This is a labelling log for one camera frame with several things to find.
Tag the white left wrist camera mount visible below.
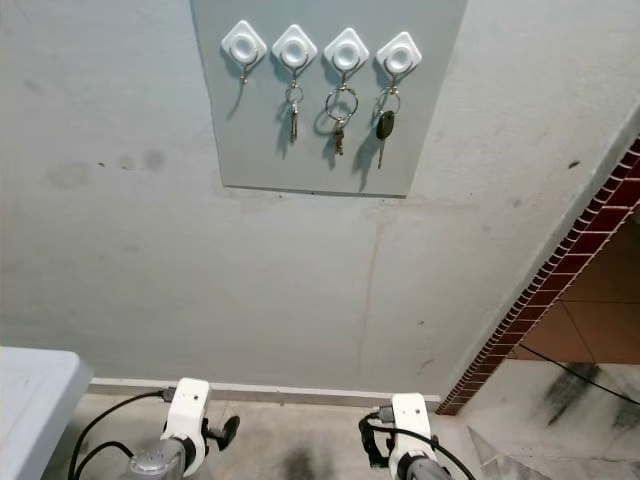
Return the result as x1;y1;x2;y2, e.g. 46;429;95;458
164;377;213;472

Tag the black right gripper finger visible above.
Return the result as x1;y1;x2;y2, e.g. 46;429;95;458
358;415;387;467

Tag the large ring with brass keys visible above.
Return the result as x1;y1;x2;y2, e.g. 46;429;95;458
323;85;361;158

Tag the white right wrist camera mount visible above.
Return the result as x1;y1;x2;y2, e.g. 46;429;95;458
389;393;435;472

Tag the white square wall hook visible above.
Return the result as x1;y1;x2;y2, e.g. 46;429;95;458
221;20;269;87
272;24;319;85
324;27;371;87
376;31;423;91

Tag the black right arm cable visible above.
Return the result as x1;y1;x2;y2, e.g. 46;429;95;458
368;403;478;480

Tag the black car key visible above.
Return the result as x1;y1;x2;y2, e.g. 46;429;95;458
373;88;402;172

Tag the grey wall board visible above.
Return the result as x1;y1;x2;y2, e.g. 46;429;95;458
190;0;469;197

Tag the white plastic table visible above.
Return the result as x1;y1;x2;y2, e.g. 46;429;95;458
0;346;95;480

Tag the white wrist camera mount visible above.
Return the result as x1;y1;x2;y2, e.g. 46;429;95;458
164;377;213;472
389;393;435;472

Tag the silver key with ring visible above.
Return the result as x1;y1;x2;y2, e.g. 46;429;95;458
284;82;305;145

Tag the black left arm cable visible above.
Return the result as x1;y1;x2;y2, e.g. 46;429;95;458
67;387;179;480

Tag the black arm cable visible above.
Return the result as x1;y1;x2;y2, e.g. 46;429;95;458
368;403;478;480
67;387;179;480

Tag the red brick tile skirting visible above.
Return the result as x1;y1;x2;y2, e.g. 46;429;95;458
436;138;640;417

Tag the thin black floor cable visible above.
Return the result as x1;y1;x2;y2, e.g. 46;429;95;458
518;343;640;394

